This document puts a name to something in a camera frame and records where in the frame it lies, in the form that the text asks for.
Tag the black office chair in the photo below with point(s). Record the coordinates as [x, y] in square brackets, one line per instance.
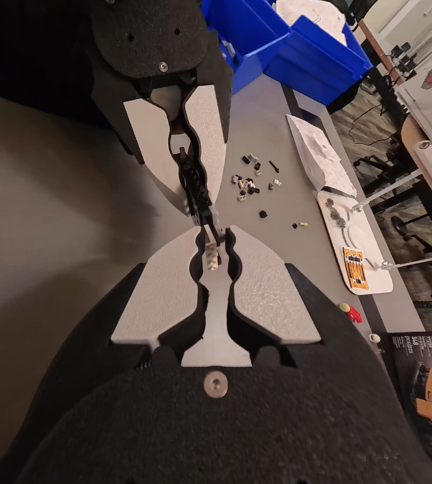
[416, 234]
[377, 166]

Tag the blue plastic bin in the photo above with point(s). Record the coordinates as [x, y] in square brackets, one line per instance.
[314, 64]
[250, 34]

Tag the black toy brick assembly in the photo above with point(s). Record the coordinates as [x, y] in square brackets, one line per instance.
[197, 193]

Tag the clear bag of black pieces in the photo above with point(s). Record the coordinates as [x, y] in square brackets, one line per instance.
[335, 213]

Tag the red toy brick piece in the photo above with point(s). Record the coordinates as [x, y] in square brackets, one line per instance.
[354, 314]

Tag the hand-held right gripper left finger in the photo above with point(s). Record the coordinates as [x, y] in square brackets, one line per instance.
[159, 298]

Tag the grey desk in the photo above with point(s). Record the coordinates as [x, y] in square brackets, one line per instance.
[68, 227]

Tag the group of black devices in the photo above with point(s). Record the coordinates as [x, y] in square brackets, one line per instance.
[405, 49]

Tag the yellow car toy box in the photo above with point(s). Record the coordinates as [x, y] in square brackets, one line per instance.
[428, 397]

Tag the large printed paper bag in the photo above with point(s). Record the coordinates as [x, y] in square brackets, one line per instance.
[310, 15]

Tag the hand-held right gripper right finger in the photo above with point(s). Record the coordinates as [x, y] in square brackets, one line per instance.
[272, 298]

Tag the white toy brick plate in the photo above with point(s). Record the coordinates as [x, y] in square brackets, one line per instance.
[212, 257]

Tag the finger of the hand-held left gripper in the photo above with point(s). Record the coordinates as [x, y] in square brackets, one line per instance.
[149, 132]
[210, 124]

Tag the white round toy piece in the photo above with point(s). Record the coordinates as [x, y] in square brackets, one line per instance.
[375, 337]

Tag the scattered small toy brick pieces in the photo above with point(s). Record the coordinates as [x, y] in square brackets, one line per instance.
[263, 214]

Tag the orange sticker sheet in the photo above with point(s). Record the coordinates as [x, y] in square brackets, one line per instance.
[356, 268]

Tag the opened printed paper bag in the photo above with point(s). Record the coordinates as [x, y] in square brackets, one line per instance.
[322, 155]

